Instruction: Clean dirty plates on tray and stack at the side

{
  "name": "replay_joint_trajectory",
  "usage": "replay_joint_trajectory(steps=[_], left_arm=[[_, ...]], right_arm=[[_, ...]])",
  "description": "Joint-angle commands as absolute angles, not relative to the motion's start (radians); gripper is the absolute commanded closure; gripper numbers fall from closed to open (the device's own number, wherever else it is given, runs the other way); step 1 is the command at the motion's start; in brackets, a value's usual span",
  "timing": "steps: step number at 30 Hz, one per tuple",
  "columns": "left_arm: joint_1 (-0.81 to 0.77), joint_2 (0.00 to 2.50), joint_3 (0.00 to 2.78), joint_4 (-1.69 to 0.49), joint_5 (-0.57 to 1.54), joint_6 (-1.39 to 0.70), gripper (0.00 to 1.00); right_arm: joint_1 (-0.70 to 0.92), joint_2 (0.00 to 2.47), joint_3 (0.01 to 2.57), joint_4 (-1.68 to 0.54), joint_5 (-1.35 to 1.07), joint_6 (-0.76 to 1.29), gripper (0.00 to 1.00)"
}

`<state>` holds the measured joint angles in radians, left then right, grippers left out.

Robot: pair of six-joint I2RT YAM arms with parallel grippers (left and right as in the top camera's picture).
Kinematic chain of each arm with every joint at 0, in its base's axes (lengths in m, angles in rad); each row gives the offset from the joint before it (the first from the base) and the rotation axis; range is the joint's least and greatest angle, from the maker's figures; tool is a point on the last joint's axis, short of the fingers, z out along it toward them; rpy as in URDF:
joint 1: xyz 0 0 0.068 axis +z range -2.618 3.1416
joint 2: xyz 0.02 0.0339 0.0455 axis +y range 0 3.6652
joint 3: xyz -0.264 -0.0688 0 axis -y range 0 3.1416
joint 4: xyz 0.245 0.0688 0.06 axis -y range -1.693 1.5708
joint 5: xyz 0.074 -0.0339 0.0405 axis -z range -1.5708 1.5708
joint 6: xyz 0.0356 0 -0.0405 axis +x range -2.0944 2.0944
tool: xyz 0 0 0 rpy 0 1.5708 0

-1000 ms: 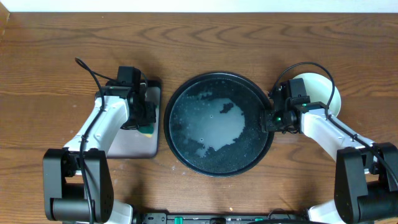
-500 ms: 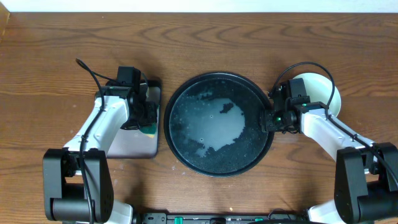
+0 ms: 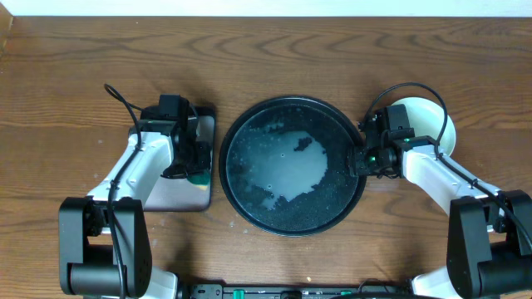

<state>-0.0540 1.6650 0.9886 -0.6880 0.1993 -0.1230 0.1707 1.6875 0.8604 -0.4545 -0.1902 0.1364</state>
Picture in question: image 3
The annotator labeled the mint green plate front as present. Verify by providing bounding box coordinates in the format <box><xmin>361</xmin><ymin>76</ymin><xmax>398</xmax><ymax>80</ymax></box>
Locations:
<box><xmin>393</xmin><ymin>97</ymin><xmax>456</xmax><ymax>155</ymax></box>

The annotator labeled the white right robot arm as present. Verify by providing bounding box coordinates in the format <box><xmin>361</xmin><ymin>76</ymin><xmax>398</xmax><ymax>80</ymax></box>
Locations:
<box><xmin>347</xmin><ymin>135</ymin><xmax>531</xmax><ymax>298</ymax></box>

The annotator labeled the round black tray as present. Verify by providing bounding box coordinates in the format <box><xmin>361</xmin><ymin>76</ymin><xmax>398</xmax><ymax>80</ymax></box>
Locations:
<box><xmin>219</xmin><ymin>96</ymin><xmax>367</xmax><ymax>237</ymax></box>

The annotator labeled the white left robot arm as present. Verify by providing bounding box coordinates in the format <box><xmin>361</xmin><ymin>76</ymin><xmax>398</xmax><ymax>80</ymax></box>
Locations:
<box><xmin>58</xmin><ymin>107</ymin><xmax>215</xmax><ymax>298</ymax></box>

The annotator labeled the grey rectangular tray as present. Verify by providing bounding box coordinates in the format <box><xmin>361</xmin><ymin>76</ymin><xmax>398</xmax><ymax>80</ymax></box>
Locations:
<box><xmin>144</xmin><ymin>106</ymin><xmax>215</xmax><ymax>212</ymax></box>

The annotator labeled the black rail with green clips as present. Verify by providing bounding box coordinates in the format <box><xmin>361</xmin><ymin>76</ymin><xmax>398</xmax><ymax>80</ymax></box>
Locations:
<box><xmin>175</xmin><ymin>280</ymin><xmax>415</xmax><ymax>299</ymax></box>

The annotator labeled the green sponge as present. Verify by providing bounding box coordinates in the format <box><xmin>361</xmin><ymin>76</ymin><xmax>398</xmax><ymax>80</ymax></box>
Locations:
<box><xmin>187</xmin><ymin>170</ymin><xmax>211</xmax><ymax>191</ymax></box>

